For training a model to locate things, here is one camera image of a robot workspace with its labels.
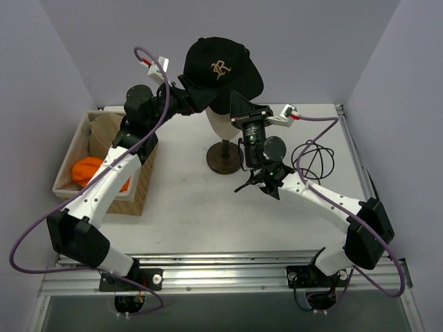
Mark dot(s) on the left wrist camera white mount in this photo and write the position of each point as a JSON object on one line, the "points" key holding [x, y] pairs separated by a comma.
{"points": [[153, 71]]}

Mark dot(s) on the black baseball cap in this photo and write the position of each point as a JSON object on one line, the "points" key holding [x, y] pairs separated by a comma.
{"points": [[222, 65]]}

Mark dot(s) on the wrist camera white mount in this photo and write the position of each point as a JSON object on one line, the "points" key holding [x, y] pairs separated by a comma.
{"points": [[153, 71], [285, 117]]}

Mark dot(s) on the aluminium rail frame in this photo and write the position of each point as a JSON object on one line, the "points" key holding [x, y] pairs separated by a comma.
{"points": [[211, 241]]}

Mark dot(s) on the orange cap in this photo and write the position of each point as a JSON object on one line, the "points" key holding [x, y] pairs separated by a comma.
{"points": [[84, 170]]}

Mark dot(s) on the dark wooden mannequin stand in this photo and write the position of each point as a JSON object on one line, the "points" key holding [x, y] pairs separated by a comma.
{"points": [[224, 157]]}

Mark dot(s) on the wicker basket with liner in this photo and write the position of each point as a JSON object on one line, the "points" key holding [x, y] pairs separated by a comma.
{"points": [[131, 198]]}

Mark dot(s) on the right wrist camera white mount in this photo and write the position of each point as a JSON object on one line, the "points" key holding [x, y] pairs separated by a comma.
{"points": [[285, 117]]}

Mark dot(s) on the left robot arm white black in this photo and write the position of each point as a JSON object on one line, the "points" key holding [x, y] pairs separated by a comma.
{"points": [[75, 228]]}

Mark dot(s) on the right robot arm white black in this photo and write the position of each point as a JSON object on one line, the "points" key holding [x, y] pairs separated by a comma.
{"points": [[365, 224]]}

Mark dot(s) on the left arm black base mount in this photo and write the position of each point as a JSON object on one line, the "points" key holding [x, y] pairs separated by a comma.
{"points": [[151, 278]]}

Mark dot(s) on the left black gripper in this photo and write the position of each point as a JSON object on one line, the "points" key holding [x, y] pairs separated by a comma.
{"points": [[187, 100]]}

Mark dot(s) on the cream mannequin head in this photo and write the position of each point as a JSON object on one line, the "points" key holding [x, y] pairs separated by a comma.
{"points": [[221, 125]]}

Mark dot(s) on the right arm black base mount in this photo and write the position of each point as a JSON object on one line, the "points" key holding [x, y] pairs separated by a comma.
{"points": [[309, 276]]}

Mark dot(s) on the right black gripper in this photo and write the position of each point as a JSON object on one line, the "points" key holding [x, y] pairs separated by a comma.
{"points": [[250, 117]]}

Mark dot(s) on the beige cap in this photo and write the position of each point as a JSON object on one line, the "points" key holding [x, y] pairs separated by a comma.
{"points": [[103, 131]]}

